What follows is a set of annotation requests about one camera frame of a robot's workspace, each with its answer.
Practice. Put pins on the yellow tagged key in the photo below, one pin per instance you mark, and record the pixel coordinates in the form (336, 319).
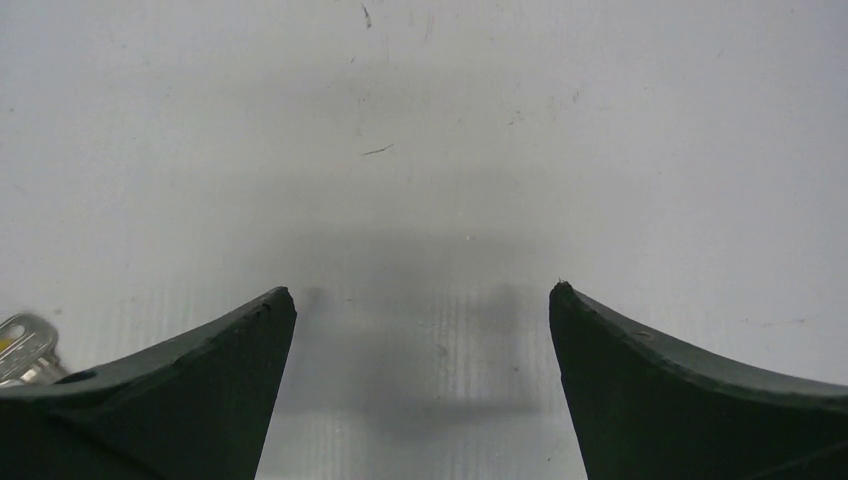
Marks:
(28, 352)

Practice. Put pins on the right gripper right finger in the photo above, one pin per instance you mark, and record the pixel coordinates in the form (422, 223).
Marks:
(646, 405)

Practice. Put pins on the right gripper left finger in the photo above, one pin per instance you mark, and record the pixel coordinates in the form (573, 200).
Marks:
(196, 406)

